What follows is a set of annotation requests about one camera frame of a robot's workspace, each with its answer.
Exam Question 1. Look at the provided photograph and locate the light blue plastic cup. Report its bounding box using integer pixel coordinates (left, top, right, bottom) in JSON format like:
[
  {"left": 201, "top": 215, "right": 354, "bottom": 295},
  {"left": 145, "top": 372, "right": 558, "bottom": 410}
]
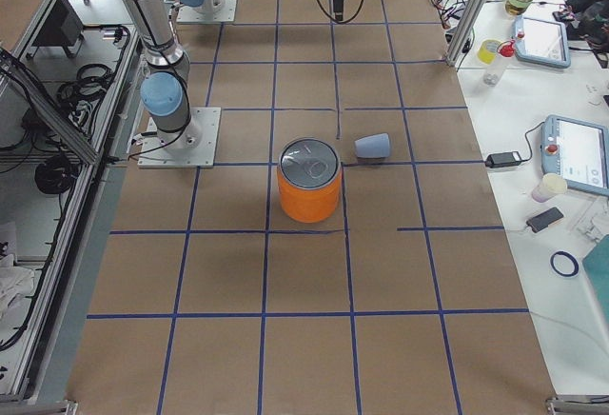
[{"left": 354, "top": 132, "right": 391, "bottom": 159}]

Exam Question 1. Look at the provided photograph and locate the yellow tape roll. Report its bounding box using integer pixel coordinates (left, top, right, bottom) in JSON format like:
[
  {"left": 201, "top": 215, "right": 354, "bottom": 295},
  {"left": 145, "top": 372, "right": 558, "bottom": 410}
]
[{"left": 477, "top": 39, "right": 501, "bottom": 65}]

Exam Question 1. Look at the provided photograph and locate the clear bottle with red cap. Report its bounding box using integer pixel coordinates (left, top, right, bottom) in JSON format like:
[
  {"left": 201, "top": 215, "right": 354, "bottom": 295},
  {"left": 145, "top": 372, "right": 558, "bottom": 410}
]
[{"left": 482, "top": 39, "right": 515, "bottom": 87}]

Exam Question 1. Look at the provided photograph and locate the orange bin with grey lid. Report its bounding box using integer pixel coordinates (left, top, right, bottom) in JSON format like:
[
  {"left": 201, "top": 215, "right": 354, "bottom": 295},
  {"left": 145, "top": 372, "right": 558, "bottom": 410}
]
[{"left": 277, "top": 138, "right": 342, "bottom": 224}]

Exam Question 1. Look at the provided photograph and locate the far blue teach pendant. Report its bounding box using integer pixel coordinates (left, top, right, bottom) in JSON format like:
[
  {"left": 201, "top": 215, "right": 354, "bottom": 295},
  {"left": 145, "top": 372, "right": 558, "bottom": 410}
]
[{"left": 513, "top": 15, "right": 571, "bottom": 69}]

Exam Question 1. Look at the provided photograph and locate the blue teach pendant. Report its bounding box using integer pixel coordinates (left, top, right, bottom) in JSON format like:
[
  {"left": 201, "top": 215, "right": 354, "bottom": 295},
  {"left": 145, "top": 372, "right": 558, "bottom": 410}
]
[
  {"left": 513, "top": 15, "right": 571, "bottom": 69},
  {"left": 540, "top": 115, "right": 608, "bottom": 197}
]

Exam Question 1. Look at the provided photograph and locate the black power adapter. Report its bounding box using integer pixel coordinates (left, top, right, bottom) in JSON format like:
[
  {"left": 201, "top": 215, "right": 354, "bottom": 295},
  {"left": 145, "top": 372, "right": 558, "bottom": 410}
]
[{"left": 484, "top": 151, "right": 522, "bottom": 168}]

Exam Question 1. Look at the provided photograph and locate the near blue teach pendant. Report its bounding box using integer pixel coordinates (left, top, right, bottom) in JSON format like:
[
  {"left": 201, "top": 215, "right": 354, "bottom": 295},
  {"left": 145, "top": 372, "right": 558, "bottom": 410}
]
[{"left": 540, "top": 115, "right": 608, "bottom": 197}]

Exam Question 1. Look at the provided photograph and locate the black smartphone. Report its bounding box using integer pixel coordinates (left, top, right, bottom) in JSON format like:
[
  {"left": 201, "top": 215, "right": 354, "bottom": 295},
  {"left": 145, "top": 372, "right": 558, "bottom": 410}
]
[{"left": 525, "top": 207, "right": 564, "bottom": 233}]

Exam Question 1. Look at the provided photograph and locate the white crumpled cloth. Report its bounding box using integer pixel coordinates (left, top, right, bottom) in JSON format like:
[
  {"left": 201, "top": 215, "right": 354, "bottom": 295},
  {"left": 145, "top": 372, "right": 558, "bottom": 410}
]
[{"left": 1, "top": 253, "right": 35, "bottom": 316}]

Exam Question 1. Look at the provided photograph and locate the aluminium frame post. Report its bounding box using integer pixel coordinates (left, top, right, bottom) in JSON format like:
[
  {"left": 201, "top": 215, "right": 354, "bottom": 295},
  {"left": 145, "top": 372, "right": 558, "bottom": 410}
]
[{"left": 444, "top": 0, "right": 486, "bottom": 67}]

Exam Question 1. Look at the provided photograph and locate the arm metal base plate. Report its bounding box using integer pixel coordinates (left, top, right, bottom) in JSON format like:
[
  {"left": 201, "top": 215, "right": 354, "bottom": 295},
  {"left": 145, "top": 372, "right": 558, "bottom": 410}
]
[
  {"left": 137, "top": 107, "right": 221, "bottom": 168},
  {"left": 177, "top": 0, "right": 238, "bottom": 25}
]

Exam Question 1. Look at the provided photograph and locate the blue tape ring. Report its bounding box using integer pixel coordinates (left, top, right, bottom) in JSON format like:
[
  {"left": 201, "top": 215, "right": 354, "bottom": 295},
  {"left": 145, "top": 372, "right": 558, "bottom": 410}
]
[{"left": 550, "top": 250, "right": 580, "bottom": 279}]

